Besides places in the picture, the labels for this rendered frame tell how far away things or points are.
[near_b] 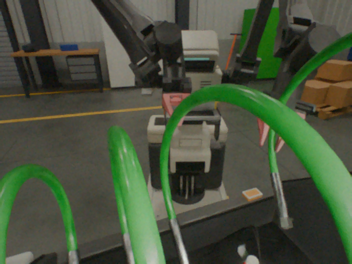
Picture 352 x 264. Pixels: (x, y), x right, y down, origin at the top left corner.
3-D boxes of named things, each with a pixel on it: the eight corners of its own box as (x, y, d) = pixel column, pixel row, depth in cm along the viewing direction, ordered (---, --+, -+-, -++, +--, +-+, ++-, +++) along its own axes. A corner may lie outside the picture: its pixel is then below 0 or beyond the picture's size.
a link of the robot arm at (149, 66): (147, 65, 99) (138, 72, 98) (144, 53, 89) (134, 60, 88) (160, 79, 98) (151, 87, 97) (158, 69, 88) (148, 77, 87)
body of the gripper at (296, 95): (315, 113, 39) (325, 79, 41) (258, 97, 42) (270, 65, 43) (299, 125, 46) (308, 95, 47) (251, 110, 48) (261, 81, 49)
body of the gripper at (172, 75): (163, 85, 48) (161, 56, 50) (162, 105, 57) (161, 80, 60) (191, 84, 48) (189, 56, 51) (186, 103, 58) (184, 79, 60)
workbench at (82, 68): (24, 99, 456) (7, 46, 410) (34, 90, 516) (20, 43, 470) (104, 93, 495) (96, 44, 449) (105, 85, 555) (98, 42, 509)
